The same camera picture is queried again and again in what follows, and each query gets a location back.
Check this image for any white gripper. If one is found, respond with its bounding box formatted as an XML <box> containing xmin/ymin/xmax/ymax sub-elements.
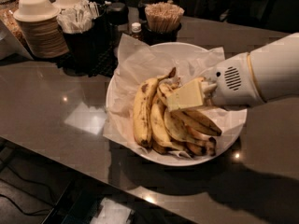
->
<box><xmin>166</xmin><ymin>52</ymin><xmax>264</xmax><ymax>112</ymax></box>

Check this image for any spotted banana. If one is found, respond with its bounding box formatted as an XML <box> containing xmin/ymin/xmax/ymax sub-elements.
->
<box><xmin>150</xmin><ymin>94</ymin><xmax>186</xmax><ymax>154</ymax></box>
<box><xmin>157</xmin><ymin>81</ymin><xmax>222</xmax><ymax>136</ymax></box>
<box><xmin>164</xmin><ymin>110</ymin><xmax>216</xmax><ymax>147</ymax></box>
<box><xmin>133</xmin><ymin>68</ymin><xmax>176</xmax><ymax>148</ymax></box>

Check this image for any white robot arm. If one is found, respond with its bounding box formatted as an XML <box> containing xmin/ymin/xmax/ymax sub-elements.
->
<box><xmin>167</xmin><ymin>33</ymin><xmax>299</xmax><ymax>111</ymax></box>

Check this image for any white bowl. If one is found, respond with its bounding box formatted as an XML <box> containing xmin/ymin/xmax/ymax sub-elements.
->
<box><xmin>105</xmin><ymin>41</ymin><xmax>249</xmax><ymax>167</ymax></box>

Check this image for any white paper liner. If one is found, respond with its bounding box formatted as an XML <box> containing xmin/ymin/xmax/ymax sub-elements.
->
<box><xmin>102</xmin><ymin>33</ymin><xmax>247</xmax><ymax>159</ymax></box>

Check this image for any black cup of stir sticks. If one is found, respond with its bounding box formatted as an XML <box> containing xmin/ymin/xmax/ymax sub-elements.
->
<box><xmin>144</xmin><ymin>2</ymin><xmax>184</xmax><ymax>45</ymax></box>

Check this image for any small white-capped bottle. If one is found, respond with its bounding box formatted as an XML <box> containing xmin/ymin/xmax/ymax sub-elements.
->
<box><xmin>131</xmin><ymin>22</ymin><xmax>143</xmax><ymax>41</ymax></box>

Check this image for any black mesh mat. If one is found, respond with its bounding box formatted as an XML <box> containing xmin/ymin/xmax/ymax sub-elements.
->
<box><xmin>56</xmin><ymin>46</ymin><xmax>118</xmax><ymax>77</ymax></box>

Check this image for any black round lid container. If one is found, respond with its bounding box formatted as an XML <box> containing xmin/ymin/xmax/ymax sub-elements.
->
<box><xmin>107</xmin><ymin>2</ymin><xmax>129</xmax><ymax>33</ymax></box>

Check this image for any black holder with wrapped cutlery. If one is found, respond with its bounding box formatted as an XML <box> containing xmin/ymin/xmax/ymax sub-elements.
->
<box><xmin>57</xmin><ymin>0</ymin><xmax>109</xmax><ymax>74</ymax></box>

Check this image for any white paper on floor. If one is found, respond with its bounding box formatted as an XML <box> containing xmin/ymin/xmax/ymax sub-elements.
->
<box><xmin>90</xmin><ymin>198</ymin><xmax>135</xmax><ymax>224</ymax></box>

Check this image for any stack of paper bowls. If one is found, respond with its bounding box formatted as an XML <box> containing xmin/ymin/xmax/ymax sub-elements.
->
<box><xmin>13</xmin><ymin>0</ymin><xmax>68</xmax><ymax>59</ymax></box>

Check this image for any granola container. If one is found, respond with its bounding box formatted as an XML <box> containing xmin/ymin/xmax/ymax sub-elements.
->
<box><xmin>0</xmin><ymin>7</ymin><xmax>26</xmax><ymax>46</ymax></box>

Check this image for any black cable on floor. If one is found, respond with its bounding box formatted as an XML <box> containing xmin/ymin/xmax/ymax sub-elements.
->
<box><xmin>0</xmin><ymin>157</ymin><xmax>57</xmax><ymax>217</ymax></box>

